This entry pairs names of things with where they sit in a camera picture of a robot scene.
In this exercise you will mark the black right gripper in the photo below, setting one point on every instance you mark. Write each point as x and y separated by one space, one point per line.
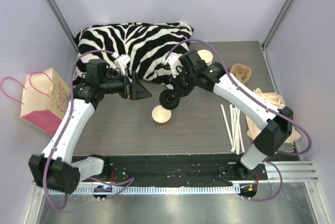
178 88

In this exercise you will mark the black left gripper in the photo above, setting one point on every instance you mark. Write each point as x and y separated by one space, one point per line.
129 87

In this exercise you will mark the black plastic cup lid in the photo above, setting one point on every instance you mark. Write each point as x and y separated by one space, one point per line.
169 99

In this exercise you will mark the brown paper coffee cup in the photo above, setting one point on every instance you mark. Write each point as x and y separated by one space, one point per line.
161 116

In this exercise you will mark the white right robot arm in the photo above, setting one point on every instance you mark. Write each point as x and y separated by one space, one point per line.
190 71

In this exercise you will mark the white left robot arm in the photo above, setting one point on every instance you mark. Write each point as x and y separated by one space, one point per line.
54 168

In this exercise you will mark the zebra print pillow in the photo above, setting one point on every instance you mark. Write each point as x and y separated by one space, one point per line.
146 44

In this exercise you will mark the stack of paper cups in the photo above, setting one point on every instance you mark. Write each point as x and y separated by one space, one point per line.
206 55

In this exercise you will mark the brown cardboard cup carrier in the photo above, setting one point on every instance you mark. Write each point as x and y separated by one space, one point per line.
241 72

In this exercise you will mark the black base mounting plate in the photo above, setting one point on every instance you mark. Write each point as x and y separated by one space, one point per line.
178 170

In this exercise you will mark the pink paper gift bag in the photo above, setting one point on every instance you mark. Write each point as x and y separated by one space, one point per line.
44 101

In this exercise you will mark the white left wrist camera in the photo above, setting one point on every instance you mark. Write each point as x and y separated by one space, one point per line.
121 62

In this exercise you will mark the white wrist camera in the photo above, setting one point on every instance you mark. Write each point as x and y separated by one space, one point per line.
173 62
121 62

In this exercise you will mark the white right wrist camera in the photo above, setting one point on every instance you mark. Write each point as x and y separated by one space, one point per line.
173 62

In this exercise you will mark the perforated metal rail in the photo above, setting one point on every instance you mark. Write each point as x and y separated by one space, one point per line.
99 189

